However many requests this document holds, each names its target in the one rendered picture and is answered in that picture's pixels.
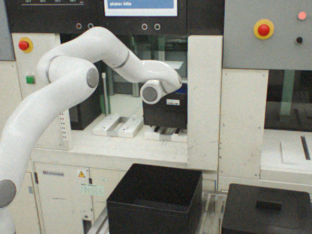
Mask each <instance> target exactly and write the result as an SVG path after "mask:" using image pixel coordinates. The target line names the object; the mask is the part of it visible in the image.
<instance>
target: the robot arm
mask: <svg viewBox="0 0 312 234"><path fill-rule="evenodd" d="M99 60H102V61H103V62H104V63H106V64H107V65H108V66H109V67H111V68H112V69H113V70H114V71H115V72H117V73H118V74H119V75H120V76H122V77H123V78H124V79H125V80H128V81H129V82H133V83H136V82H142V81H148V82H147V83H146V84H145V85H144V86H143V87H142V88H141V89H140V96H141V98H142V100H143V101H144V102H146V103H148V104H156V103H157V102H158V101H159V100H160V98H162V97H163V96H165V95H167V94H169V93H170V92H174V91H176V90H178V89H180V88H181V86H182V80H181V77H180V76H179V75H178V73H177V72H176V71H175V70H174V69H173V68H172V67H170V66H169V65H168V64H165V63H164V62H161V61H157V60H139V59H138V58H137V57H136V56H135V55H134V54H133V53H132V52H131V51H130V50H129V49H128V48H127V47H126V46H125V45H124V44H123V43H122V42H121V41H120V40H119V39H118V38H116V37H115V35H114V34H112V33H111V32H110V31H109V30H107V29H106V28H102V27H94V28H91V29H89V30H87V31H86V32H85V33H83V34H82V35H81V36H79V37H77V38H76V39H74V40H72V41H69V42H67V43H64V44H62V45H58V46H56V47H54V48H53V49H51V50H49V51H48V52H47V53H45V54H44V55H43V56H42V57H41V58H40V60H39V61H38V64H37V67H36V71H37V74H38V78H39V79H40V80H41V81H42V82H43V83H45V84H47V86H46V87H43V88H41V89H39V90H38V91H35V92H33V93H31V94H30V95H28V96H27V97H26V98H25V99H24V100H22V101H21V103H20V104H19V105H18V106H17V108H16V109H15V110H14V112H12V114H11V116H9V118H8V120H7V121H6V123H5V124H4V126H3V129H2V132H1V140H0V234H16V229H15V223H14V220H13V217H12V215H11V213H10V211H9V209H8V208H7V207H8V206H9V205H11V203H12V202H13V201H14V200H15V199H16V197H17V196H18V194H19V192H20V190H21V187H22V183H23V180H24V178H25V173H26V169H27V166H28V162H29V159H30V155H31V153H32V151H33V149H34V147H35V145H36V143H37V142H38V140H39V138H40V137H41V135H42V134H43V133H44V131H45V130H46V129H47V128H48V126H49V125H50V124H51V123H52V121H53V120H55V119H56V118H57V116H59V115H60V114H61V113H63V112H64V111H65V110H67V109H69V108H71V107H73V106H75V105H77V104H79V103H81V102H82V101H84V100H86V99H87V98H88V97H89V96H91V94H92V93H93V92H94V91H95V89H96V88H97V86H98V84H99V72H98V70H97V68H96V67H95V65H94V64H93V63H95V62H97V61H99Z"/></svg>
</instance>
